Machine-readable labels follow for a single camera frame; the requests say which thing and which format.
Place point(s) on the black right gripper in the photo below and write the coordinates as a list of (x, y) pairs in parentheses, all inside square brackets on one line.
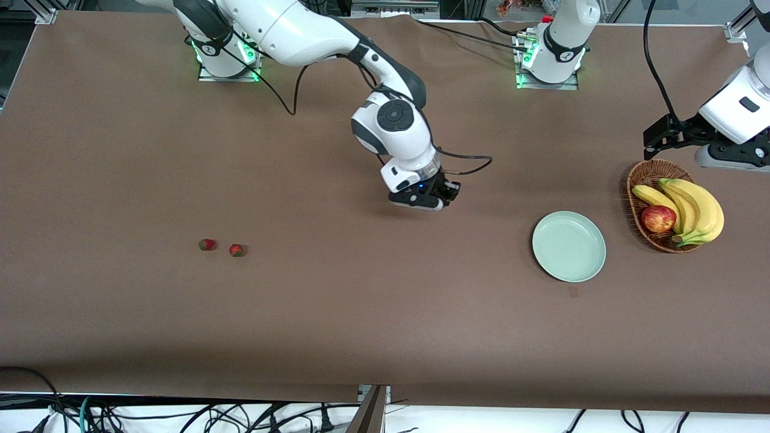
[(446, 186)]

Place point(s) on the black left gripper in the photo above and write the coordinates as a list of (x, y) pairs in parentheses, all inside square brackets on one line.
[(686, 130)]

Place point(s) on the red green strawberry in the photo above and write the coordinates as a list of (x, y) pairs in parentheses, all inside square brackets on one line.
[(207, 244), (237, 250)]

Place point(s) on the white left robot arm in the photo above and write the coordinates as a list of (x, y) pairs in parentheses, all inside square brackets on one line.
[(562, 42)]

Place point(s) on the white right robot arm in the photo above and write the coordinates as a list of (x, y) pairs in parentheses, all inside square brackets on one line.
[(301, 30)]

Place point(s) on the pale green round plate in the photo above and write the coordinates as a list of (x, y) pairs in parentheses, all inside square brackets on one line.
[(568, 246)]

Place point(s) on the brown wicker basket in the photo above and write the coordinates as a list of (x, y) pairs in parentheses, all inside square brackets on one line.
[(646, 174)]

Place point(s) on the yellow banana bunch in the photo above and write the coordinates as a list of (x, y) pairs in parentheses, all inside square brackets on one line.
[(701, 207)]

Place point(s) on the red apple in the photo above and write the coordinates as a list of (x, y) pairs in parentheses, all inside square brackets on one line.
[(659, 219)]

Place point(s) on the brown table cover sheet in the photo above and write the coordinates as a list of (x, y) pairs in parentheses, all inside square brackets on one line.
[(385, 270)]

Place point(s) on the orange toy pile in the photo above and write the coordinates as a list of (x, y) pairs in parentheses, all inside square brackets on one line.
[(511, 7)]

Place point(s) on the aluminium frame profile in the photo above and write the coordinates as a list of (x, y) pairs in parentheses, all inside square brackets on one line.
[(48, 17), (737, 30)]

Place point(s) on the grey metal frame piece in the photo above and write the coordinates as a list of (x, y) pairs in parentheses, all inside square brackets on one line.
[(391, 9)]

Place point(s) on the silver metal bracket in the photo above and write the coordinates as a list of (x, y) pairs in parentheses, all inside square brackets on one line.
[(362, 394)]

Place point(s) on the brown wooden post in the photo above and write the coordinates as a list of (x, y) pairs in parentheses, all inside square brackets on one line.
[(368, 415)]

